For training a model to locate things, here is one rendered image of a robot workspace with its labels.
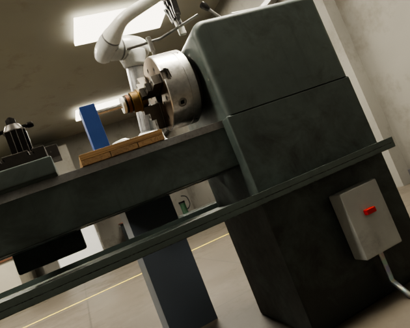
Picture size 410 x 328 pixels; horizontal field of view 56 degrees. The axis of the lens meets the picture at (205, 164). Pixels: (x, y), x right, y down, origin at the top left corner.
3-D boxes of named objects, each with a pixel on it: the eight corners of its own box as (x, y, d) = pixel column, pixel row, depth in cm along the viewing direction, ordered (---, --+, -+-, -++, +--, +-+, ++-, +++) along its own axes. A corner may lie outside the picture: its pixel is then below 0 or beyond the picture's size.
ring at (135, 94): (140, 92, 162) (120, 98, 159) (143, 84, 153) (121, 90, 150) (148, 112, 161) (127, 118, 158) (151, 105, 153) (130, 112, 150)
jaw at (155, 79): (163, 84, 158) (166, 68, 147) (167, 94, 157) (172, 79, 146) (137, 91, 154) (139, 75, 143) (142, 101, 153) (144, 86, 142)
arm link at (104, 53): (97, 27, 199) (118, 28, 208) (85, 51, 211) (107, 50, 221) (107, 48, 196) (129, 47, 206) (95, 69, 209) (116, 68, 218)
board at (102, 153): (150, 158, 172) (146, 150, 172) (164, 138, 138) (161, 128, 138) (84, 181, 162) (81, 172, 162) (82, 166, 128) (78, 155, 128)
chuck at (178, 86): (180, 130, 177) (157, 66, 176) (201, 116, 148) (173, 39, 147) (163, 136, 174) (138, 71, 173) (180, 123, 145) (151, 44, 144)
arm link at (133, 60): (136, 171, 226) (164, 163, 241) (153, 170, 214) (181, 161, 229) (105, 40, 217) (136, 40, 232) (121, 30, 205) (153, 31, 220)
